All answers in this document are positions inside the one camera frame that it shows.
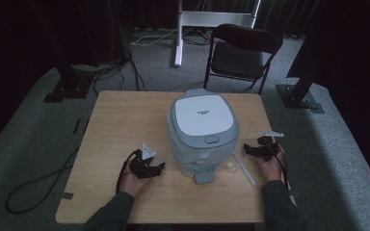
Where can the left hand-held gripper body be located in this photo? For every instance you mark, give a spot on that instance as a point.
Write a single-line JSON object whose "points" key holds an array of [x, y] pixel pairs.
{"points": [[141, 166]]}

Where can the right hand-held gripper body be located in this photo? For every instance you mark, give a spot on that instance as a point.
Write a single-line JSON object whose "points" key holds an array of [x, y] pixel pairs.
{"points": [[267, 148]]}

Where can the clear plastic wrapper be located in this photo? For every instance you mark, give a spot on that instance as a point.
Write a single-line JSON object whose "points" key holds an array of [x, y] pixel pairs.
{"points": [[230, 166]]}

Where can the person's left hand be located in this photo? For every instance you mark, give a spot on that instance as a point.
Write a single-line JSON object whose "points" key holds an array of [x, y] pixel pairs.
{"points": [[131, 184]]}

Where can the person's right hand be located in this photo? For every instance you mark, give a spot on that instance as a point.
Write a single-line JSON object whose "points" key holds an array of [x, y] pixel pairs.
{"points": [[271, 170]]}

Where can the clear plastic bin liner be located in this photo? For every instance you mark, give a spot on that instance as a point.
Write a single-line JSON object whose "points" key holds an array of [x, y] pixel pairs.
{"points": [[179, 154]]}

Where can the black metal stand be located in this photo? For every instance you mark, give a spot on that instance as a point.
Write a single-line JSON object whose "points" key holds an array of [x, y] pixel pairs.
{"points": [[297, 97], [69, 89]]}

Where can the grey tape piece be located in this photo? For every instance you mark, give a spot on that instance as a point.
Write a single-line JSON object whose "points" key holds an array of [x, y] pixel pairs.
{"points": [[67, 195]]}

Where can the black folding chair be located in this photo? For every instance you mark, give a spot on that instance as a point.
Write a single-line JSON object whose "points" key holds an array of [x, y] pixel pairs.
{"points": [[237, 59]]}

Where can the white metal stand frame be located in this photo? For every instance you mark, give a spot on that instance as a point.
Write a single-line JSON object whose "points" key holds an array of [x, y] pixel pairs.
{"points": [[179, 38]]}

